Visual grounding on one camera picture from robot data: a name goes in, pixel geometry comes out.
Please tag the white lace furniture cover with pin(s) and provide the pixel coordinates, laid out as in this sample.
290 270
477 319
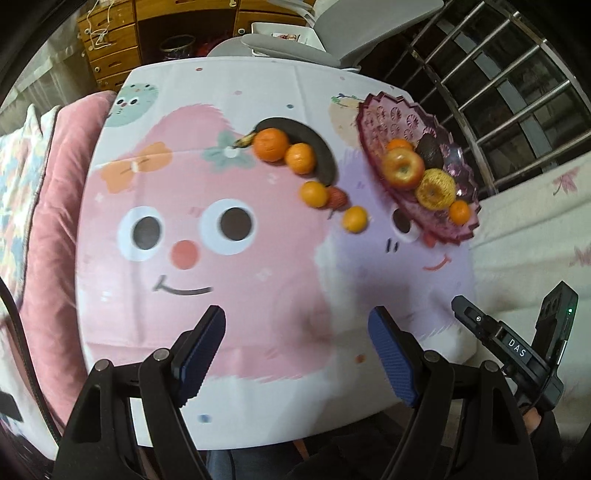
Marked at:
41 78

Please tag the yellow apple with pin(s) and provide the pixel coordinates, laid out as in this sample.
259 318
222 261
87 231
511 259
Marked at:
435 189

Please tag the orange tangerine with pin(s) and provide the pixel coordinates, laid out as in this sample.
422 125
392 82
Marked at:
270 144
355 218
314 194
399 145
300 158
460 212

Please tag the red lychee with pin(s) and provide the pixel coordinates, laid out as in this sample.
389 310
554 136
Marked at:
337 198

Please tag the pastel floral quilt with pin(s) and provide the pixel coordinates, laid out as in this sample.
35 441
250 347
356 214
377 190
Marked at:
18 184

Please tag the white floral curtain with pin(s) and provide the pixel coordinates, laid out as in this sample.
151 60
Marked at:
531 240

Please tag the dark waste bin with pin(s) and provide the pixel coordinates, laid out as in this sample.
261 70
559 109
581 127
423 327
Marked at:
176 48

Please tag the person's right hand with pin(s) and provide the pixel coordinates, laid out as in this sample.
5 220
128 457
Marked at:
547 434

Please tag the wooden desk with drawers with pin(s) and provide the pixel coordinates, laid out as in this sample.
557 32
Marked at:
115 46

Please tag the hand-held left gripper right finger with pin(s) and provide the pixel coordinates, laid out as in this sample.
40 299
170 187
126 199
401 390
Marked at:
392 355

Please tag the blackened banana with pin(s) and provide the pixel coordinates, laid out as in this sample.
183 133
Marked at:
319 152

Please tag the grey office chair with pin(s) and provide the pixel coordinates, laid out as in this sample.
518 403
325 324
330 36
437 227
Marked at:
351 27

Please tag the red apple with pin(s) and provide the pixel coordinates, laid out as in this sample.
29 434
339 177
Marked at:
402 168

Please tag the purple glass fruit bowl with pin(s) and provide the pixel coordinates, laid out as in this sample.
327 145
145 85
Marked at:
452 157

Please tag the white storage box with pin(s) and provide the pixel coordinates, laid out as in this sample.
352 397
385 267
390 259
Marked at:
286 34

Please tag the dark avocado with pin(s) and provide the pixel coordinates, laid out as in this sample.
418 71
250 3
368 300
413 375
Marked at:
429 150

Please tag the pink cushion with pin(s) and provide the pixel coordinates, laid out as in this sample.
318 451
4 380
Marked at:
60 207

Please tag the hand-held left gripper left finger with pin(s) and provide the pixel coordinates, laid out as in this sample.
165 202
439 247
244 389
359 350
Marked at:
198 355

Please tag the metal window grille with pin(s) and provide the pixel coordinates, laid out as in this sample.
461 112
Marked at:
508 92

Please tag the cartoon printed tablecloth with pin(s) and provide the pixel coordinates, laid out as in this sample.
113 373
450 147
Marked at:
277 300

